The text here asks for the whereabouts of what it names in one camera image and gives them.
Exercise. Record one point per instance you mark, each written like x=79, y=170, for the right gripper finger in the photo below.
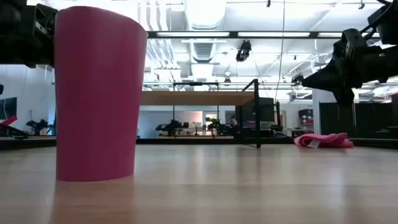
x=329, y=77
x=343, y=96

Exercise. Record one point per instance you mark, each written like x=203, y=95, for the tall pink plastic cup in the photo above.
x=99, y=93

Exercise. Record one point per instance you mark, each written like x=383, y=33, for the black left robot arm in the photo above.
x=12, y=14

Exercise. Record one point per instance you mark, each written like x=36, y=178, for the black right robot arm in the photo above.
x=387, y=21

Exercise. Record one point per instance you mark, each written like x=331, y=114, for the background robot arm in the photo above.
x=38, y=126
x=217, y=126
x=171, y=127

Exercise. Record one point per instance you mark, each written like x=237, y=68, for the black room partition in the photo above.
x=367, y=119

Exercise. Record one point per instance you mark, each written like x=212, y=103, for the pink folded cloth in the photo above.
x=325, y=140

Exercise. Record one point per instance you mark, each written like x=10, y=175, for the black computer monitor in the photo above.
x=265, y=109

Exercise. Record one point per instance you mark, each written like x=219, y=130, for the black overhead light bar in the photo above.
x=236, y=34

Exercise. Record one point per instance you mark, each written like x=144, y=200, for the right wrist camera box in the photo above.
x=353, y=43

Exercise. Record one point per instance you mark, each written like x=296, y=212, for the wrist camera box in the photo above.
x=353, y=43
x=45, y=23

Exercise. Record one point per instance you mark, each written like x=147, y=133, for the black ceiling mounted camera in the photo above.
x=297, y=79

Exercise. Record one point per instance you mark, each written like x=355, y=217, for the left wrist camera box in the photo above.
x=45, y=23

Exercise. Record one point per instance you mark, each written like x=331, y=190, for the dark wall screen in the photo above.
x=7, y=107

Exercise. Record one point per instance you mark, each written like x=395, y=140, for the black overhead rig camera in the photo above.
x=243, y=51

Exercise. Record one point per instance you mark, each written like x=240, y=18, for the wooden shelf with black frame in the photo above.
x=199, y=98

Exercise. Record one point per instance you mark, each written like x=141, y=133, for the silver ceiling air duct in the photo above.
x=205, y=14

